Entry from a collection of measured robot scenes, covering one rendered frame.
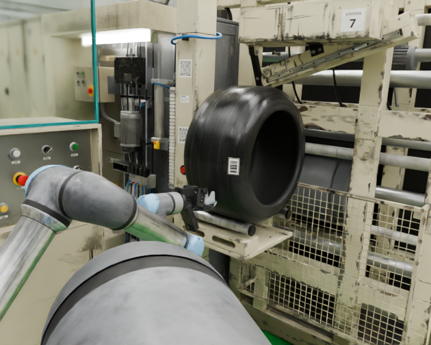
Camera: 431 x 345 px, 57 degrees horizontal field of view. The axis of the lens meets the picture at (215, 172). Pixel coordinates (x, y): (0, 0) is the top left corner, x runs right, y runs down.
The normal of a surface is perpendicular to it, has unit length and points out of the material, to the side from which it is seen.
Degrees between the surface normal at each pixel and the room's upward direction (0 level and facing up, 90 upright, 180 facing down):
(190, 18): 90
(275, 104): 80
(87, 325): 35
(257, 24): 90
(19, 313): 90
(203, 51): 90
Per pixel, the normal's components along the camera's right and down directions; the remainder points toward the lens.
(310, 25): -0.65, 0.15
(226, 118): -0.51, -0.44
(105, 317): -0.36, -0.87
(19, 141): 0.76, 0.17
